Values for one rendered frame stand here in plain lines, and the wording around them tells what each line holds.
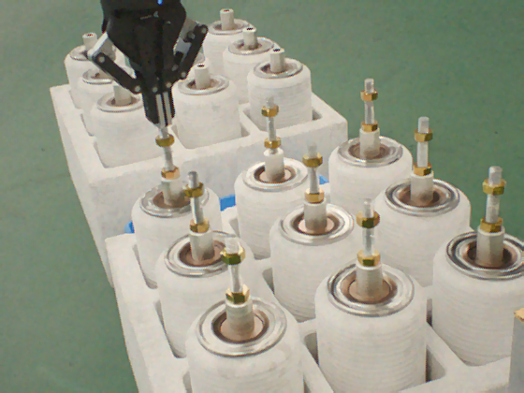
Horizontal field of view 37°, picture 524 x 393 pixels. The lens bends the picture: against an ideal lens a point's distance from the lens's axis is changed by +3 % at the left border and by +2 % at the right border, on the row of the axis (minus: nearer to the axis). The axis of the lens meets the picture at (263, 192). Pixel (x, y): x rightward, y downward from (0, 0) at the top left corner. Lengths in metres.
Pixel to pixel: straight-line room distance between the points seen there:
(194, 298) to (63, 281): 0.52
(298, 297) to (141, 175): 0.39
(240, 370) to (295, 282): 0.17
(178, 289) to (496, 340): 0.29
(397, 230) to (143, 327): 0.27
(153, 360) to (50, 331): 0.39
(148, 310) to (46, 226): 0.58
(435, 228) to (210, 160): 0.42
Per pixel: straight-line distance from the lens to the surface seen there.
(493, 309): 0.71
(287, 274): 0.76
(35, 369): 1.07
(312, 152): 0.73
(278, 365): 0.63
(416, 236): 0.79
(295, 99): 1.15
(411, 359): 0.69
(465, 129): 1.56
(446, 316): 0.74
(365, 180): 0.88
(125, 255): 0.90
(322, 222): 0.76
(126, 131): 1.09
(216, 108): 1.11
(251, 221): 0.86
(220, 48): 1.35
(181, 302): 0.73
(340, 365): 0.69
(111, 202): 1.10
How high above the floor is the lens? 0.66
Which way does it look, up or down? 29 degrees down
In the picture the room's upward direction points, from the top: 5 degrees counter-clockwise
